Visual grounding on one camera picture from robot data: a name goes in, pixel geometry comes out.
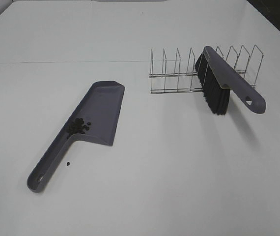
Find metal wire rack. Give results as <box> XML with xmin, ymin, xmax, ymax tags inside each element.
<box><xmin>149</xmin><ymin>45</ymin><xmax>264</xmax><ymax>94</ymax></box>

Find pile of coffee beans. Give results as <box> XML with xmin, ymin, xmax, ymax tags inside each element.
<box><xmin>66</xmin><ymin>118</ymin><xmax>91</xmax><ymax>139</ymax></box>

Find purple plastic dustpan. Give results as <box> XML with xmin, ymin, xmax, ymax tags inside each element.
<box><xmin>27</xmin><ymin>81</ymin><xmax>125</xmax><ymax>193</ymax></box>

